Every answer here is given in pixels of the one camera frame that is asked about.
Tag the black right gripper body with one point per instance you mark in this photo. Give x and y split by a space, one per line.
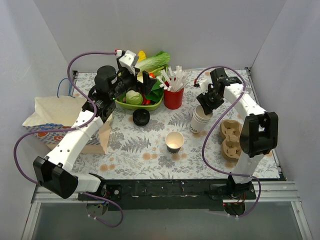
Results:
208 98

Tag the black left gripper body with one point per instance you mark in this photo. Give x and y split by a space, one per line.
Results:
139 77

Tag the stack of white paper cups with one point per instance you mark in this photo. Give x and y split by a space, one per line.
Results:
199 120

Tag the black paper coffee cup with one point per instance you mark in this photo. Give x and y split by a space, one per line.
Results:
174 141

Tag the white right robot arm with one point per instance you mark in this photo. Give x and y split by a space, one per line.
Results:
259 134

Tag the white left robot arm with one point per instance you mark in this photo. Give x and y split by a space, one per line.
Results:
53 171

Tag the patterned paper takeout bag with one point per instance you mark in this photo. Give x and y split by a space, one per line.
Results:
55 113

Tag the toy round green cabbage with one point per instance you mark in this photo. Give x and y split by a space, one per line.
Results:
133 98

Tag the toy napa cabbage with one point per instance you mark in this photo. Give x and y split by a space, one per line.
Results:
154 62

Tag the green vegetable basket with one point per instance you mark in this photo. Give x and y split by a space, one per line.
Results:
150 102

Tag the white wrapped straw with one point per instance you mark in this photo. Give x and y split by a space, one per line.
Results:
174 81

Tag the toy yellow corn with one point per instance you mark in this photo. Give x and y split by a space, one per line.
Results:
141 55

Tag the red straw holder cup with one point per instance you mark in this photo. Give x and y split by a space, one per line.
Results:
173 100

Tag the stack of black lids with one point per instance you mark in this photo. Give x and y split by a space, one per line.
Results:
141 117

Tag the brown cardboard cup carrier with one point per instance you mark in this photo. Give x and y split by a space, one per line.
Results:
230 131

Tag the floral table mat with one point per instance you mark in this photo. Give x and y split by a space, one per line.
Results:
135 152

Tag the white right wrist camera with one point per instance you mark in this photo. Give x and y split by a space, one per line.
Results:
204 85

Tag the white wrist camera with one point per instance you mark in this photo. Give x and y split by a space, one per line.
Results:
128 60
204 85

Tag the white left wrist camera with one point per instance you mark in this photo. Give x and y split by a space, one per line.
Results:
128 60

